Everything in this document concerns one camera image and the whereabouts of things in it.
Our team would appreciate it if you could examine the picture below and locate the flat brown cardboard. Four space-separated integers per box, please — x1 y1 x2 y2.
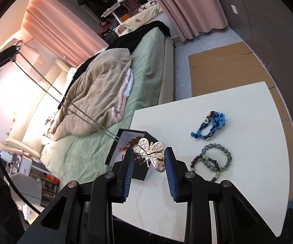
188 42 293 200

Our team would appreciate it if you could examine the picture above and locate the black garment on bed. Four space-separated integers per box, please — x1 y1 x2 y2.
58 20 171 109

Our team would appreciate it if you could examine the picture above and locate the gold rhinestone butterfly brooch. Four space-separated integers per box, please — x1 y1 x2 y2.
134 138 165 172

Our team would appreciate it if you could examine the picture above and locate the floral bedding in background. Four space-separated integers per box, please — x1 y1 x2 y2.
114 0 162 36

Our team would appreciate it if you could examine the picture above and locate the green sheet bed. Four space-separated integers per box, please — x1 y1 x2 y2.
41 28 174 184

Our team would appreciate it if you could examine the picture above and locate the pink white cloth on bed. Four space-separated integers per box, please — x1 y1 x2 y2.
111 68 134 123

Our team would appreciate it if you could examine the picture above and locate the white folding table background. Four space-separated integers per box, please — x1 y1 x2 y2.
102 0 134 24

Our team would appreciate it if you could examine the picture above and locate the black jewelry box white interior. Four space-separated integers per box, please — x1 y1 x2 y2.
104 128 154 181

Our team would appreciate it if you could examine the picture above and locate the pink curtain by bed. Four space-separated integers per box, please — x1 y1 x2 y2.
21 0 108 67

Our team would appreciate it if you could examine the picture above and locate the white square table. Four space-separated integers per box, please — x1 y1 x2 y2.
111 81 291 243

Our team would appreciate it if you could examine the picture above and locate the white wall socket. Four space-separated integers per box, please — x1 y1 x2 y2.
231 5 238 14

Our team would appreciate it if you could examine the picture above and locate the pink curtain by wall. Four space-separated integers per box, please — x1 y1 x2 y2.
156 0 228 41

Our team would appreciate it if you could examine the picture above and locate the brown rudraksha bead bracelet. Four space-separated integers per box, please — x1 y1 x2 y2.
125 136 143 149

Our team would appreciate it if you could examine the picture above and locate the dark multicolour bead bracelet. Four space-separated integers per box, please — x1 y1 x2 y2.
189 143 233 183

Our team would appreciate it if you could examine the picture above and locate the beige quilt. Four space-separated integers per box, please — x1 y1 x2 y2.
46 48 132 141

